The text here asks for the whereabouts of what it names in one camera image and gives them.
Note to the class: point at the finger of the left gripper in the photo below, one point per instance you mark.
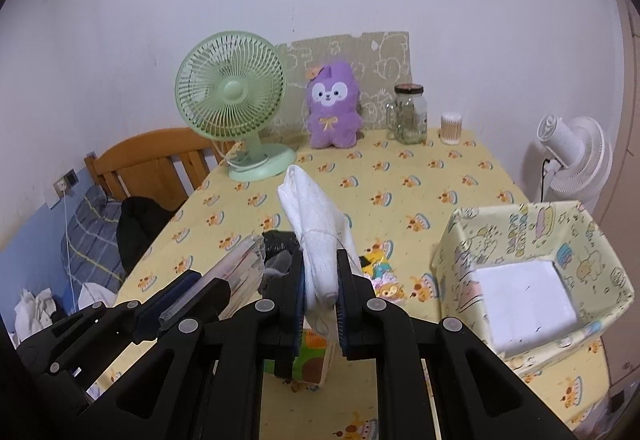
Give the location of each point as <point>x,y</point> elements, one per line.
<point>189,296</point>
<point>83,344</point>

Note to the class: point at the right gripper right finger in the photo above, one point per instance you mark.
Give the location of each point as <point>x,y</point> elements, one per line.
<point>369,327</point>

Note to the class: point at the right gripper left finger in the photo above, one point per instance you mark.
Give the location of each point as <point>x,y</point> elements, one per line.
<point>269,329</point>

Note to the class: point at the green orange tissue pack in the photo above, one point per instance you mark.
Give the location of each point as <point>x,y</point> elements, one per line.
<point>312,365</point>

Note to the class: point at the black cloth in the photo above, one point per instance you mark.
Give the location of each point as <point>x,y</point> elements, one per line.
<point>280,247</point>

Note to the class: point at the colourful cartoon tissue pack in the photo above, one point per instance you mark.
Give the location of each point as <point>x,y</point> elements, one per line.
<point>385,283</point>

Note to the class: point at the white towel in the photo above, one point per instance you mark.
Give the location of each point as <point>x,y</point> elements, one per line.
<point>321,231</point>

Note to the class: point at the white and beige sock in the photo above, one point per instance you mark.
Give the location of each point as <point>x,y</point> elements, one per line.
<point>243,268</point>

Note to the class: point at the white crumpled cloth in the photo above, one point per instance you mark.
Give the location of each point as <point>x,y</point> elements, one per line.
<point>33,313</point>

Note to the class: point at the black garment on chair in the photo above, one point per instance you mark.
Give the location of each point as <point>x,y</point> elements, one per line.
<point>141,220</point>

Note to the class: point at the blue plaid bedding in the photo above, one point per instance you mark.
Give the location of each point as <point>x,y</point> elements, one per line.
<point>89,250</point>

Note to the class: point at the wooden chair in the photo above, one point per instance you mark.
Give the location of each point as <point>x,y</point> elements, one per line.
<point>145,165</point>

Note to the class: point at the white paper in box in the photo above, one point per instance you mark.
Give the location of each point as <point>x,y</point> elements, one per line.
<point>527,305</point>

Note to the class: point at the yellow patterned storage box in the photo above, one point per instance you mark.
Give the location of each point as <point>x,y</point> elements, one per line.
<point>564,233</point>

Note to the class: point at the green desk fan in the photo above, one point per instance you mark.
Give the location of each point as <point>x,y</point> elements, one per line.
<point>227,89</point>

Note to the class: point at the small glass mug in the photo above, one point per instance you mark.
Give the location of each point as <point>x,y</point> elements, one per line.
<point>391,120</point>

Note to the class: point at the glass jar with lid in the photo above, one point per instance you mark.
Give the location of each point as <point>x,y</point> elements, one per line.
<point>411,113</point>

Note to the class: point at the cotton swab container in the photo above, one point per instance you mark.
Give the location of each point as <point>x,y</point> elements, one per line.
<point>450,132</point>

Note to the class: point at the purple plush toy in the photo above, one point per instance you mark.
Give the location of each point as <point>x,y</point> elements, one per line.
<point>332,99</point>

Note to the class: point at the white standing fan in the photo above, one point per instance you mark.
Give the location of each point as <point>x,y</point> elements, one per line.
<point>579,158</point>

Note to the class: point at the wall power socket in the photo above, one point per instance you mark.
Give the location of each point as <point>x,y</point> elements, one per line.
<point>63,185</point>

